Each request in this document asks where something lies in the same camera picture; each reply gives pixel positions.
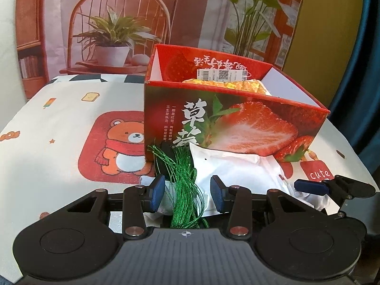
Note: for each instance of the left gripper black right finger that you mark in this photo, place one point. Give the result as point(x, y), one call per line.
point(237, 201)

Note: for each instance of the red strawberry cardboard box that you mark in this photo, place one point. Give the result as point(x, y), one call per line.
point(282, 125)

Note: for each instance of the printed room scene backdrop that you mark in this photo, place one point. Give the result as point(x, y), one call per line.
point(49, 33)

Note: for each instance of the blue curtain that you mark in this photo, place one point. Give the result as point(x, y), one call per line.
point(354, 110)

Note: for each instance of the green tassel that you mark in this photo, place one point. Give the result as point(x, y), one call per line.
point(185, 196)

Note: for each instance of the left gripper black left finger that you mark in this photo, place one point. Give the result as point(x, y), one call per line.
point(138, 200)

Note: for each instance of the white plastic bag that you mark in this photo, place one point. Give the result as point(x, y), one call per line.
point(256, 173)

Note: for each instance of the orange floral cloth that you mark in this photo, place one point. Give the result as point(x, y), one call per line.
point(254, 86)

